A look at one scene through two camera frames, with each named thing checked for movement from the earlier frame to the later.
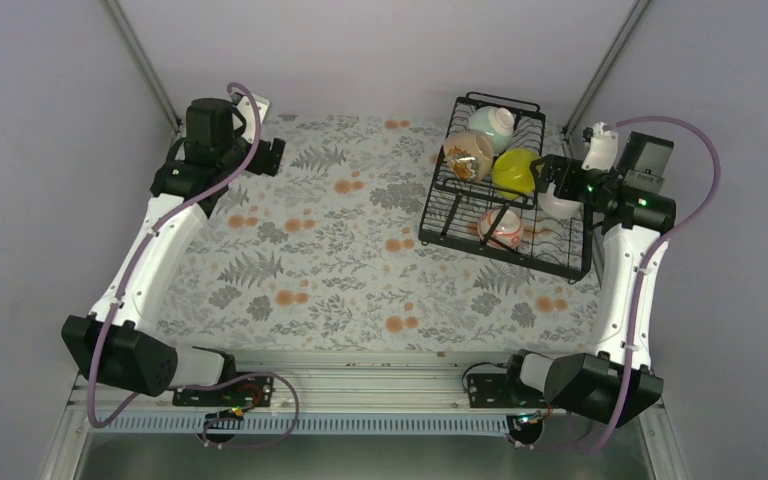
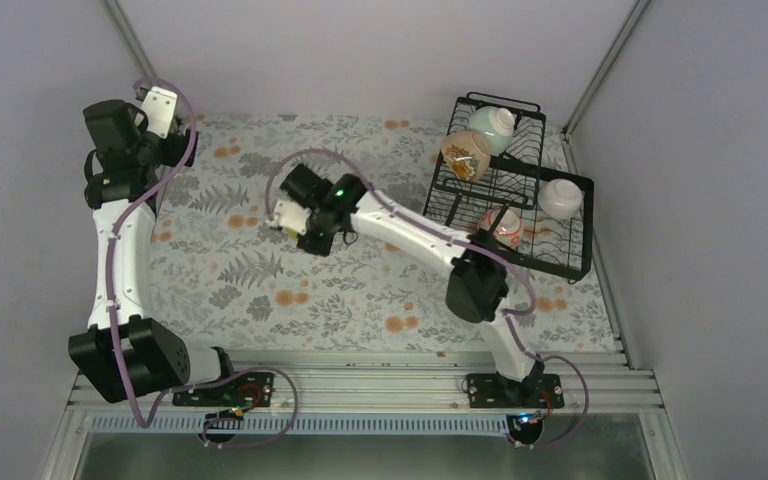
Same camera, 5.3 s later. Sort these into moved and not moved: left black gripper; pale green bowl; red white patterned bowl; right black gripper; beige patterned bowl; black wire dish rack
Moved: left black gripper; right black gripper
Not moved: red white patterned bowl; black wire dish rack; beige patterned bowl; pale green bowl
